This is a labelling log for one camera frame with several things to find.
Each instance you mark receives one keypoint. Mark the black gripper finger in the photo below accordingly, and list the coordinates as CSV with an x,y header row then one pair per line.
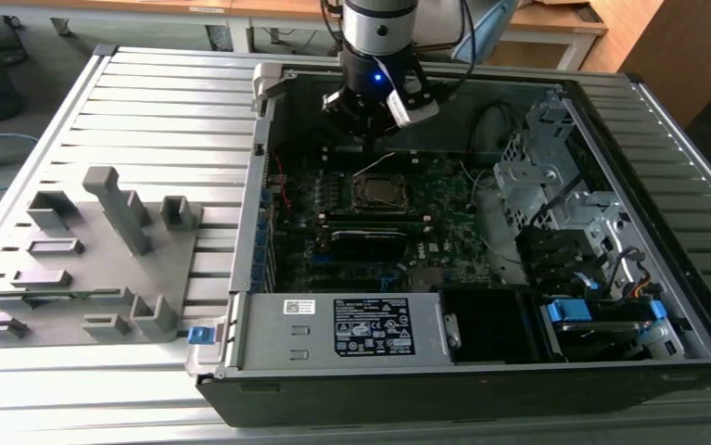
x,y
386,124
364,125

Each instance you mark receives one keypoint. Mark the silver square CPU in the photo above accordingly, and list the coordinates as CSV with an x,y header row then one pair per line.
x,y
379,191

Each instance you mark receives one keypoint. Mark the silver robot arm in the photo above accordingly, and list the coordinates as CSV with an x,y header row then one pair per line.
x,y
379,28

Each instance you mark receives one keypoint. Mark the black CPU socket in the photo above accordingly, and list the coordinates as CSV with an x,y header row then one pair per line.
x,y
355,207

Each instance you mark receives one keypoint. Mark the blue expansion slot strip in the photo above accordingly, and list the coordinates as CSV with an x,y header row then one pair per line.
x,y
263,208

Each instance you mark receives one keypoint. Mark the grey case release latch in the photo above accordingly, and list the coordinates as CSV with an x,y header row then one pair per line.
x,y
265,76

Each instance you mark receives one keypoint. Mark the pale blue teach pendant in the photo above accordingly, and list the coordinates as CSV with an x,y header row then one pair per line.
x,y
491,28

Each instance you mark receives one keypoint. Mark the black graphics card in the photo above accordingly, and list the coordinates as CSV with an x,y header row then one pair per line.
x,y
370,245

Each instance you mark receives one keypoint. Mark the silver metal drive cage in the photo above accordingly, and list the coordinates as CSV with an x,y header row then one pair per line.
x,y
531,178

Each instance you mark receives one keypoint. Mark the green motherboard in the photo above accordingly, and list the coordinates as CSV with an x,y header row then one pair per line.
x,y
463,241

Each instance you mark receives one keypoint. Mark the wooden desk white legs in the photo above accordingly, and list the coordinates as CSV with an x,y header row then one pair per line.
x,y
144,4
552,23

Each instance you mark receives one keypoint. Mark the square chipset heat sink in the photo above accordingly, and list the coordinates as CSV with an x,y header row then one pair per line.
x,y
427,277

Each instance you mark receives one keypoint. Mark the silver power supply unit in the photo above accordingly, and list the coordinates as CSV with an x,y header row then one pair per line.
x,y
268,334

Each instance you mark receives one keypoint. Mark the blue disk carrier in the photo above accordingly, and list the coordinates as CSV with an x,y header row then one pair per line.
x,y
571,310

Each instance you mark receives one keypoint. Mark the brown wooden cabinet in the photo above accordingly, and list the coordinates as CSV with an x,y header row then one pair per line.
x,y
688,46

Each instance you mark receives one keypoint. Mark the small blue case latch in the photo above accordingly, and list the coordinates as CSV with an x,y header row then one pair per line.
x,y
200,336

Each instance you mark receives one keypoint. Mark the grey plastic parts rack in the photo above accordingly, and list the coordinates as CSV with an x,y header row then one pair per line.
x,y
101,278

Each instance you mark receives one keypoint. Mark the black open PC case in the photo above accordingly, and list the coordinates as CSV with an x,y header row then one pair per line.
x,y
423,401

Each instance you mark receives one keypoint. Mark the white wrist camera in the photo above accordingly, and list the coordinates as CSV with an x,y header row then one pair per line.
x,y
414,113

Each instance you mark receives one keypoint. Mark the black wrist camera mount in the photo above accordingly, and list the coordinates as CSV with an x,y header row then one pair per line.
x,y
336,103

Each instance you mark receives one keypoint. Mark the black plastic bay bracket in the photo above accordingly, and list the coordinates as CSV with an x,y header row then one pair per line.
x,y
552,250

